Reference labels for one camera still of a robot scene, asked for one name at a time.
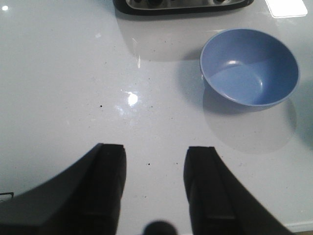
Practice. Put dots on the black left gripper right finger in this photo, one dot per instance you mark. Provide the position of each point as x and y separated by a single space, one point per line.
218 203

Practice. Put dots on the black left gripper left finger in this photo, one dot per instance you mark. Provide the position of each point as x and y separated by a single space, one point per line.
84 199

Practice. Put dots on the blue plastic bowl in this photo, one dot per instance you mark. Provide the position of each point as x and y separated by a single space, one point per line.
249 68

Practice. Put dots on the black and chrome toaster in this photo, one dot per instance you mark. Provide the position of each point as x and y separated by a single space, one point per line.
168 7

